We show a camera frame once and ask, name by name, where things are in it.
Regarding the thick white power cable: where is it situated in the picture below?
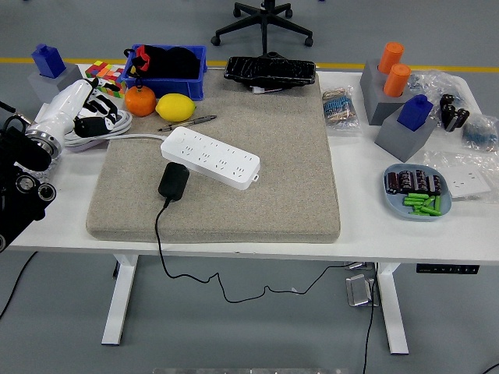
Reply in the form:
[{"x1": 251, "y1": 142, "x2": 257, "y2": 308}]
[{"x1": 64, "y1": 108, "x2": 167, "y2": 150}]

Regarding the white power strip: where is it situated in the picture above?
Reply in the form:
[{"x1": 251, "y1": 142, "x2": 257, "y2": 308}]
[{"x1": 160, "y1": 126, "x2": 261, "y2": 191}]

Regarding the crumpled clear plastic bag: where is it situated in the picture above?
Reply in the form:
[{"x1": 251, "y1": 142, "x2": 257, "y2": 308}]
[{"x1": 407, "y1": 69, "x2": 469, "y2": 104}]

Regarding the orange mandarin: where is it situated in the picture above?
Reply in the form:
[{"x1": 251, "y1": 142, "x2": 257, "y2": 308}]
[{"x1": 124, "y1": 85, "x2": 157, "y2": 118}]

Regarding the clear bag of blue parts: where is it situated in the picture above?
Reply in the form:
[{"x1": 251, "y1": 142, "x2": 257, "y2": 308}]
[{"x1": 461, "y1": 115, "x2": 499, "y2": 152}]

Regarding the orange cylinder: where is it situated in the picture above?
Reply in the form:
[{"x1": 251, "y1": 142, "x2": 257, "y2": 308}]
[
  {"x1": 377, "y1": 41, "x2": 405, "y2": 75},
  {"x1": 382, "y1": 63, "x2": 412, "y2": 98}
]

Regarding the multicolour puzzle cube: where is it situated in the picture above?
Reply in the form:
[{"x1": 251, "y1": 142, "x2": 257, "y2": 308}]
[{"x1": 84, "y1": 60, "x2": 128, "y2": 95}]

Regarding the beige fabric mat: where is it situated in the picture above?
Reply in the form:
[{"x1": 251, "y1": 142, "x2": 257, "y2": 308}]
[{"x1": 85, "y1": 69, "x2": 342, "y2": 245}]

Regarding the white table leg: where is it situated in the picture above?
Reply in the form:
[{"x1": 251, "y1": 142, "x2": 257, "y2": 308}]
[
  {"x1": 376, "y1": 263, "x2": 410, "y2": 355},
  {"x1": 101, "y1": 253, "x2": 140, "y2": 346}
]

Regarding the black table control panel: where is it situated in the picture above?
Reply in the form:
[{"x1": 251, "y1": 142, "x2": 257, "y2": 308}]
[{"x1": 415, "y1": 263, "x2": 480, "y2": 275}]

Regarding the black cloth pouch red trim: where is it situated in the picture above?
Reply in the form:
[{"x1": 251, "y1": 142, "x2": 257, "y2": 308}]
[{"x1": 124, "y1": 44, "x2": 202, "y2": 81}]

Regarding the black plug adapter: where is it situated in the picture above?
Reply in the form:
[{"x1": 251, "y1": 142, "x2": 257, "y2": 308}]
[{"x1": 157, "y1": 161, "x2": 191, "y2": 202}]

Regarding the blue plastic bin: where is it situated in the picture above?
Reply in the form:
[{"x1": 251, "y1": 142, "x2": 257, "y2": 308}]
[{"x1": 119, "y1": 44, "x2": 208, "y2": 101}]

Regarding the clear bag around socket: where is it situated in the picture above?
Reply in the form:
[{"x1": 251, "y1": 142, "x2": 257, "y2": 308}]
[{"x1": 423, "y1": 150, "x2": 499, "y2": 204}]

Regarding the grey two-hole holder block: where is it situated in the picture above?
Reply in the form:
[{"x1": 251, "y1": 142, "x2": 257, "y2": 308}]
[{"x1": 358, "y1": 58, "x2": 414, "y2": 126}]

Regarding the blue-grey plate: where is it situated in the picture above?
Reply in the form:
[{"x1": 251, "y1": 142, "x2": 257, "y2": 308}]
[{"x1": 381, "y1": 163, "x2": 453, "y2": 222}]

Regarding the blue bottle-shaped block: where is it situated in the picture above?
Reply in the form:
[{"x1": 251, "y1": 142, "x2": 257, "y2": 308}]
[
  {"x1": 396, "y1": 93, "x2": 434, "y2": 132},
  {"x1": 30, "y1": 43, "x2": 66, "y2": 79}
]

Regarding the clear bag of resistors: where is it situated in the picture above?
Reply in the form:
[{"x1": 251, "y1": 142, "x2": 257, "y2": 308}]
[{"x1": 320, "y1": 86, "x2": 362, "y2": 136}]

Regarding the metal foot pedal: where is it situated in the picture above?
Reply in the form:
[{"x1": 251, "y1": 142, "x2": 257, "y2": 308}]
[{"x1": 345, "y1": 273, "x2": 381, "y2": 309}]

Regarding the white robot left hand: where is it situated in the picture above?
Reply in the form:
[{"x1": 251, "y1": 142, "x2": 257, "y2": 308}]
[{"x1": 27, "y1": 76, "x2": 120, "y2": 139}]

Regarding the yellow lemon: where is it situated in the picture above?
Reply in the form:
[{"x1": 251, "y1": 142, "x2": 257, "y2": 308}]
[{"x1": 154, "y1": 93, "x2": 196, "y2": 122}]

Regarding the thin black plug cord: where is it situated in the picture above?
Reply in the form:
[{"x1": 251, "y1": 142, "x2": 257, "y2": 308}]
[{"x1": 154, "y1": 197, "x2": 354, "y2": 305}]

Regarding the black office chair base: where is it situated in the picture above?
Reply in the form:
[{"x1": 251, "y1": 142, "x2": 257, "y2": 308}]
[{"x1": 210, "y1": 0, "x2": 315, "y2": 55}]

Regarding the black pen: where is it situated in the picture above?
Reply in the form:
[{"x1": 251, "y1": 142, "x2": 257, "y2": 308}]
[{"x1": 157, "y1": 114, "x2": 218, "y2": 132}]

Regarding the black plastic tray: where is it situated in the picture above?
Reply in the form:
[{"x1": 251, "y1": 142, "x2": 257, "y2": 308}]
[{"x1": 223, "y1": 56, "x2": 317, "y2": 89}]

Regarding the white wall socket plate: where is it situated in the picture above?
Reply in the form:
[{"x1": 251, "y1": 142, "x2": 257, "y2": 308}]
[{"x1": 445, "y1": 167, "x2": 492, "y2": 200}]

